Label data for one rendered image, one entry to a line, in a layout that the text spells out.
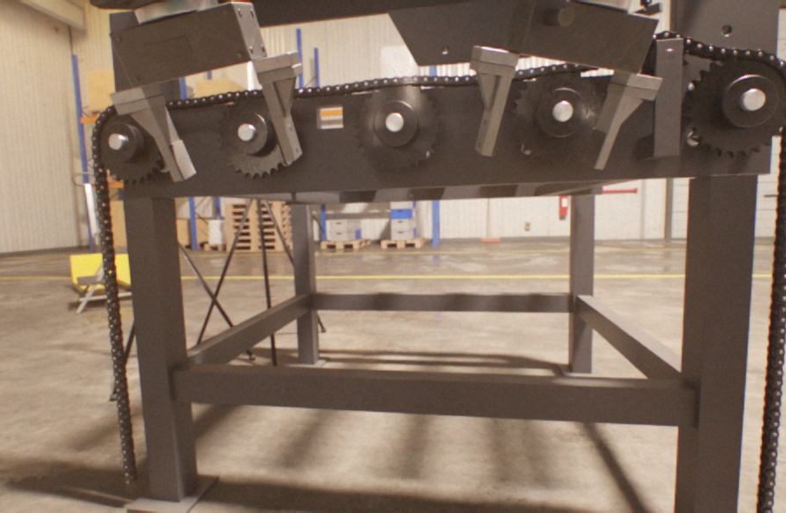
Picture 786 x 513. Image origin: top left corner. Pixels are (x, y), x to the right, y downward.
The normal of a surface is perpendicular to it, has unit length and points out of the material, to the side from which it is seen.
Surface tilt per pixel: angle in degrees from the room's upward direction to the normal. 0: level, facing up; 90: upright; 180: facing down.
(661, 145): 90
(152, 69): 113
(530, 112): 90
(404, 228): 90
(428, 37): 90
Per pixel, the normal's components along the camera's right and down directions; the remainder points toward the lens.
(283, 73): -0.08, 0.49
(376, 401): -0.17, 0.11
